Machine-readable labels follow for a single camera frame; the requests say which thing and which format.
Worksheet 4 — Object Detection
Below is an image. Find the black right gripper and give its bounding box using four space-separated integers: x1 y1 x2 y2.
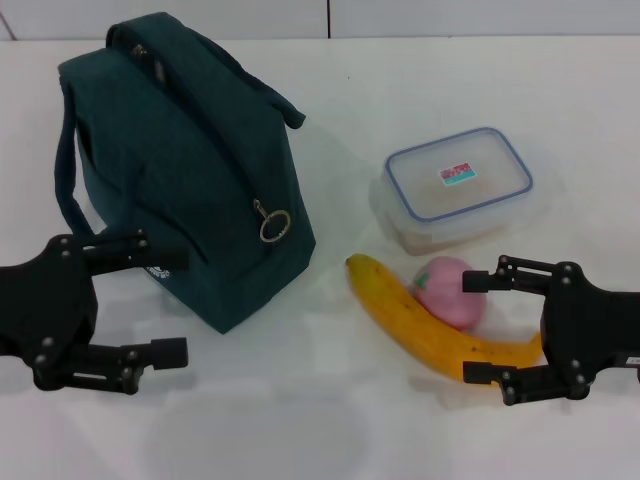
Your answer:
462 254 640 406

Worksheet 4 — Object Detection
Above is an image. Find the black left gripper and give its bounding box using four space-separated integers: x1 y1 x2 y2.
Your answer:
0 229 190 396

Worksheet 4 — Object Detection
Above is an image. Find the pink toy peach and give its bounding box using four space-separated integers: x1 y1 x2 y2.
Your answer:
409 257 487 332

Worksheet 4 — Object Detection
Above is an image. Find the yellow banana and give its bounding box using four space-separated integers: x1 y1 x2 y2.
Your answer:
345 253 544 385

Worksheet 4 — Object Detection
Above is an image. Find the silver zipper pull ring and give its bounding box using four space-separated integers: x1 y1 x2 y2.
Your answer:
258 207 293 245

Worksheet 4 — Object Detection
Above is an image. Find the dark teal lunch bag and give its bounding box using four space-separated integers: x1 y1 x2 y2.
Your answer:
55 13 317 337

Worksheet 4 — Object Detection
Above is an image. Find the clear container with blue seal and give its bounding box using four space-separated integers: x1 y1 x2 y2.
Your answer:
370 126 544 257

